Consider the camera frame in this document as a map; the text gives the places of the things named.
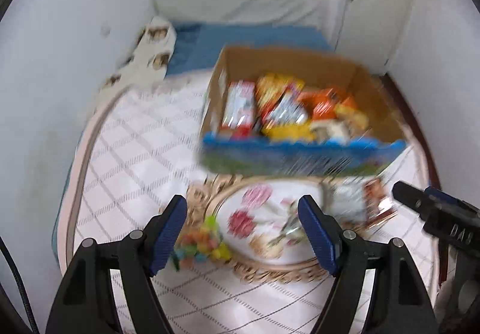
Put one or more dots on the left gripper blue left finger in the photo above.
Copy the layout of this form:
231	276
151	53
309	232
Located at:
166	231

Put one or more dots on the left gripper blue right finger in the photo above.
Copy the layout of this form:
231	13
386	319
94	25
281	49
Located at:
322	232

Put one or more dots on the colourful candy bag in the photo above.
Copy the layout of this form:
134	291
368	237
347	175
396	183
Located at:
200	244

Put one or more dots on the silver white wafer packet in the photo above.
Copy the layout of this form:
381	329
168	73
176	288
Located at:
330	129

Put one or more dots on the yellow snack bag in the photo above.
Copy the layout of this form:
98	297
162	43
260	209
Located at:
291	133

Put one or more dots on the orange snack packet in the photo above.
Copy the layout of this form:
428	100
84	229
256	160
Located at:
321	103

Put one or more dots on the red white spicy strip packet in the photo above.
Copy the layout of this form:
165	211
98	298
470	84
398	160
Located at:
240	109

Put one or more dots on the red purple chip bag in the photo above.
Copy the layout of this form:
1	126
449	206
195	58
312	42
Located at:
271	87

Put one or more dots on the brown snack packet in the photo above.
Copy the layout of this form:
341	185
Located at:
378	205

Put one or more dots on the cardboard milk box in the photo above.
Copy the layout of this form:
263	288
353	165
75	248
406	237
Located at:
365	154

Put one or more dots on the bear print long pillow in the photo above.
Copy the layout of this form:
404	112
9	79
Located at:
147	64

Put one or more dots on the white door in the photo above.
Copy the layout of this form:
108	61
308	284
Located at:
371	30

